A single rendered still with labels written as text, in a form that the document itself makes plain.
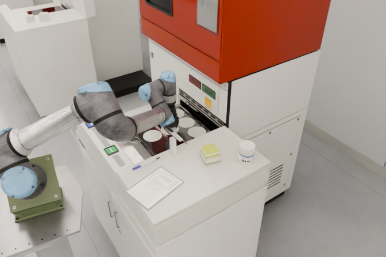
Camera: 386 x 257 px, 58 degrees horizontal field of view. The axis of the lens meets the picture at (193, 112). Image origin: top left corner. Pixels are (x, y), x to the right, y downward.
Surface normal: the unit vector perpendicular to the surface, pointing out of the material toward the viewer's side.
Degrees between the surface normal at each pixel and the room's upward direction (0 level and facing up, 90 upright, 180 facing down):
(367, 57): 90
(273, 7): 90
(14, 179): 56
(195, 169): 0
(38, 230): 0
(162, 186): 0
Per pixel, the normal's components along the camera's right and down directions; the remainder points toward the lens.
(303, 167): 0.00, -0.83
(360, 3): -0.83, 0.32
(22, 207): 0.29, -0.16
